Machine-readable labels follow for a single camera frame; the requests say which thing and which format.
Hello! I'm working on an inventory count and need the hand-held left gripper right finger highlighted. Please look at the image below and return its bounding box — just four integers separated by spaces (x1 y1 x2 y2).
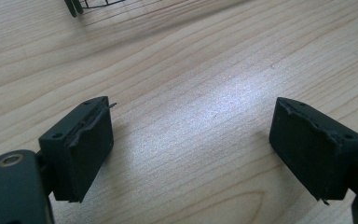
268 96 358 206

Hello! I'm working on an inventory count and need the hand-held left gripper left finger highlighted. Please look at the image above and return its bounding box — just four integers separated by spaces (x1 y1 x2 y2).
38 95 117 203

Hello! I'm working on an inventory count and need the black wire rack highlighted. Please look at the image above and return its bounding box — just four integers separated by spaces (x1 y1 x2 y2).
63 0 127 19

